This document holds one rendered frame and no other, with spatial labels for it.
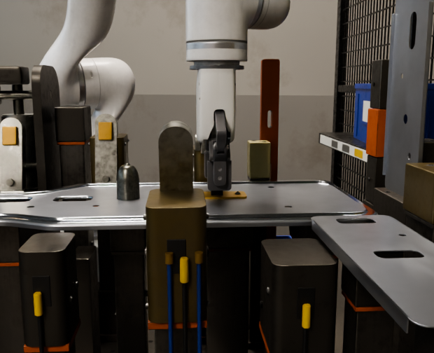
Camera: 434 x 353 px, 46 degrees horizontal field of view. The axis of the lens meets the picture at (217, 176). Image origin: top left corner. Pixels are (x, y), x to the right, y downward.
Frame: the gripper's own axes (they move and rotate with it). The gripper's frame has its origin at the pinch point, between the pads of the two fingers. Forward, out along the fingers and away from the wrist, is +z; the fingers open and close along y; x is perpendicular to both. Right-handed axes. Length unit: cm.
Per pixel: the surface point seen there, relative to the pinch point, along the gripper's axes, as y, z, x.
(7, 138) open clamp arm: -12.4, -4.4, -32.9
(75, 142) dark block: -18.1, -3.0, -23.2
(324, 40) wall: -203, -35, 72
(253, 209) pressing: 8.4, 2.9, 4.1
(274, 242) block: 16.0, 4.8, 5.4
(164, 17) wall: -233, -50, -13
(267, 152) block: -10.7, -1.9, 9.1
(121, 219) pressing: 10.9, 3.1, -12.4
